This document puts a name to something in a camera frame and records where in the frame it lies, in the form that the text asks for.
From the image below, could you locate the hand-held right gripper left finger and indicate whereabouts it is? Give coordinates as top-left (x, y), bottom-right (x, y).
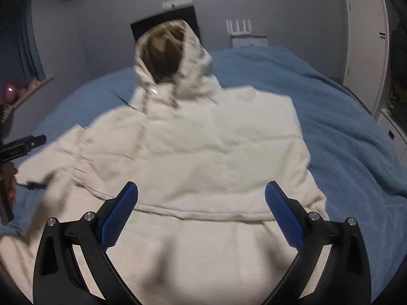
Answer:
top-left (32, 181), bottom-right (142, 305)

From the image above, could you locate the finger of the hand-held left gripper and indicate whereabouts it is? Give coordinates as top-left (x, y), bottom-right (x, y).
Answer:
top-left (0, 135), bottom-right (48, 162)
top-left (6, 135), bottom-right (36, 149)

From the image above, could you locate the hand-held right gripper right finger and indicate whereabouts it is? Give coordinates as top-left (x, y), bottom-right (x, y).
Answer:
top-left (265, 181), bottom-right (372, 305)

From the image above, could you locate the cream hoodie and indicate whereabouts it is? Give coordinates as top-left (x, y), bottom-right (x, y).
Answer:
top-left (0, 19), bottom-right (330, 305)

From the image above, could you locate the person's left hand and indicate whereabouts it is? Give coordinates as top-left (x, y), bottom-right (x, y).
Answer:
top-left (7, 164), bottom-right (18, 211)

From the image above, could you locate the pink round lamp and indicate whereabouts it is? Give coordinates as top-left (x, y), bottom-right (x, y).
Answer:
top-left (1, 82), bottom-right (17, 103)

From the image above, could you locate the wooden shelf edge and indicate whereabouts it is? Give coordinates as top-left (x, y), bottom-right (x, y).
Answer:
top-left (12, 75), bottom-right (54, 109)

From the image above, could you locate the blue curtain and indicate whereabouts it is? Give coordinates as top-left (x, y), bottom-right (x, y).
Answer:
top-left (0, 0), bottom-right (46, 84)

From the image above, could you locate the blue fleece blanket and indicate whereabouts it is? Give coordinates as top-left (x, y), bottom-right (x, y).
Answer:
top-left (0, 44), bottom-right (407, 305)

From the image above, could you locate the white box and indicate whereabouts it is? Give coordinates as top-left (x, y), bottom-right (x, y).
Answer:
top-left (230, 35), bottom-right (268, 49)

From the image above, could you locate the white wardrobe door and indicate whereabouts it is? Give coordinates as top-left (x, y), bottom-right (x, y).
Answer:
top-left (340, 0), bottom-right (391, 119)

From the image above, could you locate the white router with antennas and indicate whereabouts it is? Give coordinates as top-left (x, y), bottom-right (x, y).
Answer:
top-left (226, 19), bottom-right (266, 36)

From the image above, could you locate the white power strip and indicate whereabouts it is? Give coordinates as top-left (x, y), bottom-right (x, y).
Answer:
top-left (162, 0), bottom-right (193, 9)

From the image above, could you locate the black flat screen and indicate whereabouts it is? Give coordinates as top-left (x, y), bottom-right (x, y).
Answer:
top-left (130, 5), bottom-right (201, 45)

